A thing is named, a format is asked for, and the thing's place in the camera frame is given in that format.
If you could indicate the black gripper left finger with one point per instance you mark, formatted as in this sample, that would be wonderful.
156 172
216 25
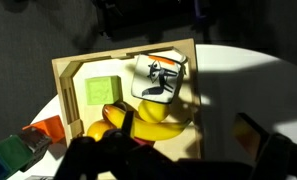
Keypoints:
114 153

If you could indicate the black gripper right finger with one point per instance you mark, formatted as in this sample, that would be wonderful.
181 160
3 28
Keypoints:
281 156

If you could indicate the yellow banana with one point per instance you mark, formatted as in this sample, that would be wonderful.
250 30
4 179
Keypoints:
154 130

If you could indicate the wooden tray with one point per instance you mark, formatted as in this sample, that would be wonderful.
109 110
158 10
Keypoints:
98 66

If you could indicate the pink cube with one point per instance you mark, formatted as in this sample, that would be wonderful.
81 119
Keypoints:
144 142

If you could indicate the yellow-green cube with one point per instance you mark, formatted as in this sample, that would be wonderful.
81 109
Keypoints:
103 90

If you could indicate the orange block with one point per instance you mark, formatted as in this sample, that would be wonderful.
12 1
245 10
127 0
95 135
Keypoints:
49 128

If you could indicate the black white patterned card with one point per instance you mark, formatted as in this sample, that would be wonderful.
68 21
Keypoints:
39 177

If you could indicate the black patterned block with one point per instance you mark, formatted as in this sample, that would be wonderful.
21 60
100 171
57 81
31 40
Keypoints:
36 143

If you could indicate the white cube with fox print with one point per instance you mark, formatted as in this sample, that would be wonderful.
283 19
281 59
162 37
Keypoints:
158 80

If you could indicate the green block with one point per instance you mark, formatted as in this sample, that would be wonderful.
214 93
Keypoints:
14 153

